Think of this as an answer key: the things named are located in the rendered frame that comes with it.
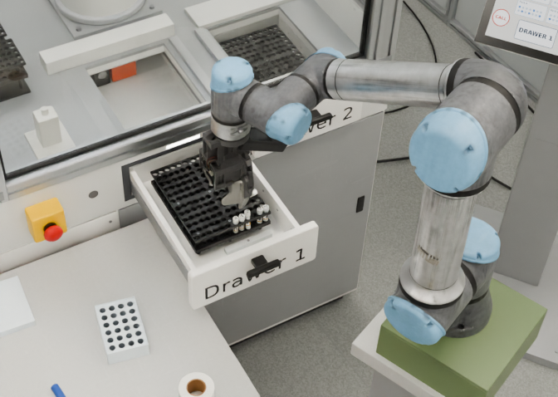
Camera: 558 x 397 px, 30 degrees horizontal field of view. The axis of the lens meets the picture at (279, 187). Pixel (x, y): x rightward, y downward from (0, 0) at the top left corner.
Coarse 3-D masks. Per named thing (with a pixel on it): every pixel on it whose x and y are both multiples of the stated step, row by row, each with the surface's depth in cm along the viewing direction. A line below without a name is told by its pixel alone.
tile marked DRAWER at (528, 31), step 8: (520, 24) 246; (528, 24) 246; (536, 24) 245; (520, 32) 247; (528, 32) 246; (536, 32) 246; (544, 32) 245; (552, 32) 245; (520, 40) 247; (528, 40) 246; (536, 40) 246; (544, 40) 245; (552, 40) 245
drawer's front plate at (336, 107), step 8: (320, 104) 239; (328, 104) 240; (336, 104) 242; (344, 104) 243; (352, 104) 245; (360, 104) 246; (320, 112) 241; (328, 112) 242; (336, 112) 244; (344, 112) 245; (352, 112) 247; (360, 112) 249; (328, 120) 244; (336, 120) 246; (344, 120) 248; (352, 120) 249; (328, 128) 246; (304, 136) 244; (312, 136) 246; (256, 152) 239; (264, 152) 240
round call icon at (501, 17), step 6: (492, 12) 248; (498, 12) 248; (504, 12) 247; (510, 12) 247; (492, 18) 248; (498, 18) 248; (504, 18) 247; (510, 18) 247; (492, 24) 248; (498, 24) 248; (504, 24) 247
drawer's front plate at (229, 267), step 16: (304, 224) 213; (272, 240) 210; (288, 240) 211; (304, 240) 214; (240, 256) 207; (256, 256) 209; (272, 256) 212; (288, 256) 215; (304, 256) 218; (192, 272) 203; (208, 272) 204; (224, 272) 207; (240, 272) 210; (272, 272) 216; (192, 288) 205; (208, 288) 208; (240, 288) 214; (192, 304) 209
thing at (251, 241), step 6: (258, 234) 221; (264, 234) 221; (270, 234) 221; (246, 240) 220; (252, 240) 220; (258, 240) 220; (228, 246) 219; (234, 246) 219; (240, 246) 219; (246, 246) 220; (228, 252) 218
